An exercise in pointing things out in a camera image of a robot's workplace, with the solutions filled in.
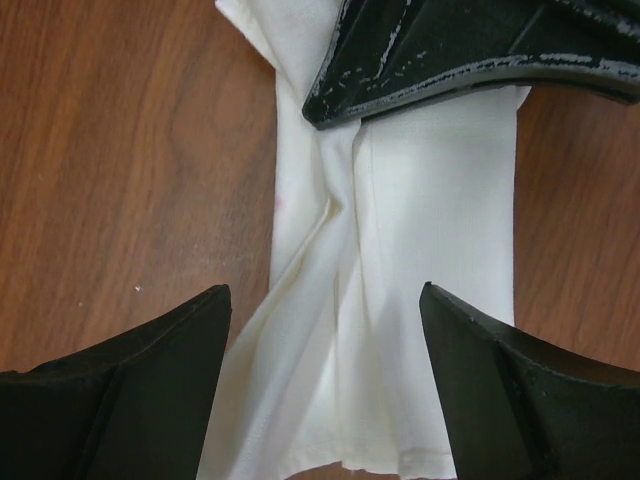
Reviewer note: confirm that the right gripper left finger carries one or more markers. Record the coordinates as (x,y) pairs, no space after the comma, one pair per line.
(135,406)

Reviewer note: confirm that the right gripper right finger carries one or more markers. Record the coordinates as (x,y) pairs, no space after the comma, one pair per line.
(518,407)

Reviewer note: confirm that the white cloth napkin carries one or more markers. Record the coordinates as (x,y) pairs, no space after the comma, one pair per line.
(333,365)

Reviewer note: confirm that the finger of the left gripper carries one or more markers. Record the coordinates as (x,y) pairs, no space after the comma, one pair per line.
(385,56)

